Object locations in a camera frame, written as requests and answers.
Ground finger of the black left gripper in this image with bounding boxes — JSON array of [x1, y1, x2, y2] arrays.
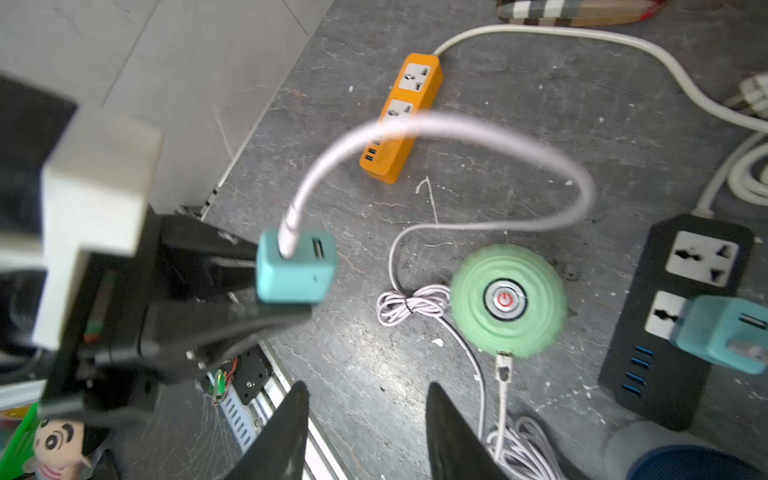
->
[[140, 301, 312, 384], [159, 215, 258, 299]]

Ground white bundled power cord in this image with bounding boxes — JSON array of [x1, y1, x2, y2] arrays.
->
[[431, 23, 768, 220]]

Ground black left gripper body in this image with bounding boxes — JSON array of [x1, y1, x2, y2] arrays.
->
[[1, 77, 157, 423]]

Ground white usb cable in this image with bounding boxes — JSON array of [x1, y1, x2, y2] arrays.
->
[[277, 110, 598, 480]]

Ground teal charger plug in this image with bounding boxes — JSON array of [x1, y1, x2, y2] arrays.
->
[[671, 295, 767, 375], [255, 230, 338, 305]]

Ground green meat grinder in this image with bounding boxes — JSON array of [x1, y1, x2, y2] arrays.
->
[[450, 245, 568, 358]]

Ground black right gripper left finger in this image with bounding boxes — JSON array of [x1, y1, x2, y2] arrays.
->
[[225, 381, 309, 480]]

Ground orange power strip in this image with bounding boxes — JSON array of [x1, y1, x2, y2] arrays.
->
[[359, 53, 444, 184]]

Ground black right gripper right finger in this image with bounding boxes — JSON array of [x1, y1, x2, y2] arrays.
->
[[425, 382, 507, 480]]

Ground cartoon doll figure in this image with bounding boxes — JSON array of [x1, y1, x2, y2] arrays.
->
[[23, 417, 111, 479]]

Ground black power strip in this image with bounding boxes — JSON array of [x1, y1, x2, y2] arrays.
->
[[598, 214, 754, 431]]

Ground blue meat grinder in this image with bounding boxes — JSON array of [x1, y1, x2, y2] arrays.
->
[[603, 421, 767, 479]]

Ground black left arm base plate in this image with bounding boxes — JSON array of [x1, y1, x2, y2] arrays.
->
[[202, 345, 273, 405]]

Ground green plastic basket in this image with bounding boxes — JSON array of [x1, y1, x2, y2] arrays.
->
[[1, 403, 39, 479]]

